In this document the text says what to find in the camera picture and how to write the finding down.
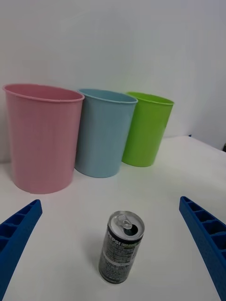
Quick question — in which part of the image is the pink plastic waste bin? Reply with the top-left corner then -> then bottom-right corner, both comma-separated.
2,83 -> 85,195

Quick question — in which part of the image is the green plastic waste bin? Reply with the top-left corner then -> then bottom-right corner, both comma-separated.
121,91 -> 175,167

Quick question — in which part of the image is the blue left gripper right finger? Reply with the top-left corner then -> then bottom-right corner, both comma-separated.
178,196 -> 226,301

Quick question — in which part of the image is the pale blue plastic waste bin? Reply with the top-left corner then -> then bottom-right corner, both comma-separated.
74,88 -> 138,178

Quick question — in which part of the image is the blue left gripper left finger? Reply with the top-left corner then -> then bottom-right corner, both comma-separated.
0,199 -> 43,301

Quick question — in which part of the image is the black drink can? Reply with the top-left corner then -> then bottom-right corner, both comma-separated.
98,210 -> 145,284

